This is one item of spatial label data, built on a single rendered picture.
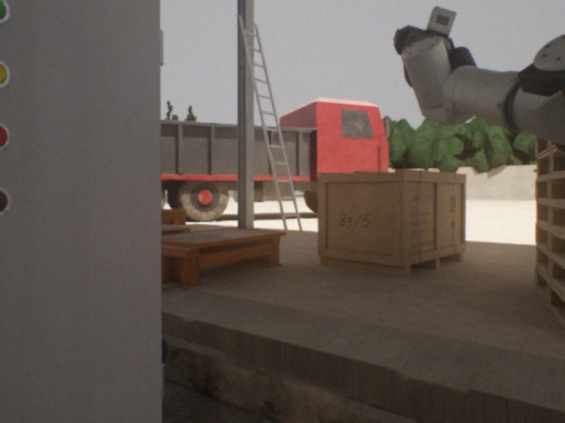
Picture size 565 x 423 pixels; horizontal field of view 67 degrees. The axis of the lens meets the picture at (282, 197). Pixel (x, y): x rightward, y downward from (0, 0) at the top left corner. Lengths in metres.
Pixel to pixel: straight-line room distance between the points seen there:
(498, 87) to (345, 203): 2.92
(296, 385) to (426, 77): 1.46
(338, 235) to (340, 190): 0.37
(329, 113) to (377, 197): 6.93
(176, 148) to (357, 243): 6.02
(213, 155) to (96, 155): 8.42
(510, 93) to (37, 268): 0.56
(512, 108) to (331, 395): 1.46
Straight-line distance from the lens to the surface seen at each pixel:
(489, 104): 0.61
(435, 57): 0.73
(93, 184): 0.51
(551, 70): 0.54
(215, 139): 9.03
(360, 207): 3.39
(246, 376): 2.05
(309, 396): 1.89
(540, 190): 3.23
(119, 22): 0.56
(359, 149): 10.36
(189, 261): 2.93
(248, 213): 7.05
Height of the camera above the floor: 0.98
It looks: 1 degrees down
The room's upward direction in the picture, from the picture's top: straight up
